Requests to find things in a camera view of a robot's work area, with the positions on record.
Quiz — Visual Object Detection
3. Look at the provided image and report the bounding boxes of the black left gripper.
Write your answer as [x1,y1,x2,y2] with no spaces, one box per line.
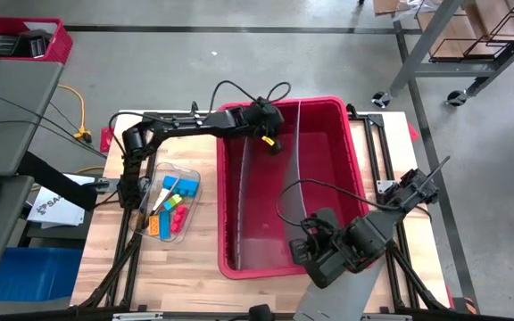
[238,100,286,156]

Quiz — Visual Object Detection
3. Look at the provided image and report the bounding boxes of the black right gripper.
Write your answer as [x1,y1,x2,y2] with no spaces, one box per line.
[303,213,361,290]

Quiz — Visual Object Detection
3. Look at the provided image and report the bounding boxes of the large red plastic bin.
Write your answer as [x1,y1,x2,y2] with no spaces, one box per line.
[215,95,370,281]

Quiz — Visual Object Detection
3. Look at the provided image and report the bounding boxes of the long grey slotted divider panel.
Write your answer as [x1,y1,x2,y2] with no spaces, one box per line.
[280,100,325,251]
[235,136,253,271]

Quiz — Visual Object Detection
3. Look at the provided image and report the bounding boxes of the short grey divider panel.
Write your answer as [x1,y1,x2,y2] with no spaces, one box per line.
[293,256,387,321]

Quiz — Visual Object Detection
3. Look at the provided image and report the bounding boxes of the person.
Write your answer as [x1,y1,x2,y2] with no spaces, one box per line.
[247,303,277,321]

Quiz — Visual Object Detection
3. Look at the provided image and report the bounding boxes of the long blue toy brick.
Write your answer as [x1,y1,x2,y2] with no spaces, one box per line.
[162,176,199,197]

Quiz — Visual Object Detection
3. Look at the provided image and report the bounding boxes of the clear plastic tray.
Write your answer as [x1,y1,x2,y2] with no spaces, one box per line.
[137,162,202,244]

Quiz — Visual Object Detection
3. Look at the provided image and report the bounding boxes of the white printed tag card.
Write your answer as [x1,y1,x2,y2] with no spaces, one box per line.
[152,186,173,213]

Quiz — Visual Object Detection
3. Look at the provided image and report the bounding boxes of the cardboard boxes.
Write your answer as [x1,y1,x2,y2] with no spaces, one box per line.
[372,0,514,59]

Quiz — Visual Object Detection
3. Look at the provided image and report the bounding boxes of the black bar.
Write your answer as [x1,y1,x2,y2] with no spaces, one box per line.
[17,151,98,213]

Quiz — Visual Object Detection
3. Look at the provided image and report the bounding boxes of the white printed paper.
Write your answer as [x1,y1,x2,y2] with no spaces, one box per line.
[27,173,95,227]

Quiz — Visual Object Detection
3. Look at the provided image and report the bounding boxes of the small red crate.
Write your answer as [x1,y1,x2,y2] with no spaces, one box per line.
[0,16,74,66]

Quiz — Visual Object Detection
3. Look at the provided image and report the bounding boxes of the black electronic box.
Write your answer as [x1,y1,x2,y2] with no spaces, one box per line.
[0,34,20,58]
[19,29,54,60]

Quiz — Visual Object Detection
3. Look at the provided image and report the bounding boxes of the grey desk top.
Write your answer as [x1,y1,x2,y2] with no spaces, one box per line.
[0,57,65,177]

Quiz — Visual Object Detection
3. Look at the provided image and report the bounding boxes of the blue plastic bin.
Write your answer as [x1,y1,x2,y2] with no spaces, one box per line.
[0,247,84,303]

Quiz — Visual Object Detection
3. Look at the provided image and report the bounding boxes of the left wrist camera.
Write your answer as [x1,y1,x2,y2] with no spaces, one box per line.
[263,109,286,133]

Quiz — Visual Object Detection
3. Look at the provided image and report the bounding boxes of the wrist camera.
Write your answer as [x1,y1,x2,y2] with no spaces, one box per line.
[288,238,314,268]
[263,109,286,133]

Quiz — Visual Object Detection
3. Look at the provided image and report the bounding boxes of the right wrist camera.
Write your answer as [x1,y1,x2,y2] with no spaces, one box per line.
[288,238,314,268]

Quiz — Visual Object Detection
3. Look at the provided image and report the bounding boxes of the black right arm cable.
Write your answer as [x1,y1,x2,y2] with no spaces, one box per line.
[276,178,401,228]

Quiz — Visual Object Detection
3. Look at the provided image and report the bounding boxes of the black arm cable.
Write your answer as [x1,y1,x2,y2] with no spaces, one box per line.
[107,80,293,157]
[276,178,401,228]

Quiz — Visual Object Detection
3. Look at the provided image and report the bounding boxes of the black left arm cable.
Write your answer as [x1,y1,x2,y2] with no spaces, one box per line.
[107,80,293,157]

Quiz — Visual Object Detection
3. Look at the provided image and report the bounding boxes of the tool with wooden handle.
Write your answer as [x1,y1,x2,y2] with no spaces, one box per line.
[140,176,181,229]

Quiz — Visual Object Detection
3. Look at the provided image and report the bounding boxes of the grey metal cart frame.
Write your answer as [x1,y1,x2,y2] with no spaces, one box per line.
[388,0,514,97]

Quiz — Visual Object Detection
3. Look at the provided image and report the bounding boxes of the yellow cable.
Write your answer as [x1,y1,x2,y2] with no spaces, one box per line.
[55,84,93,143]

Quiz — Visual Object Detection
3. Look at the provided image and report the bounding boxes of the black table frame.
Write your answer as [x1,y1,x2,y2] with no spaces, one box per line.
[76,102,452,313]

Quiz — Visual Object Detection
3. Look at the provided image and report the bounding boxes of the black wire rack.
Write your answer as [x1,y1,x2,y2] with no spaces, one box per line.
[428,4,514,62]

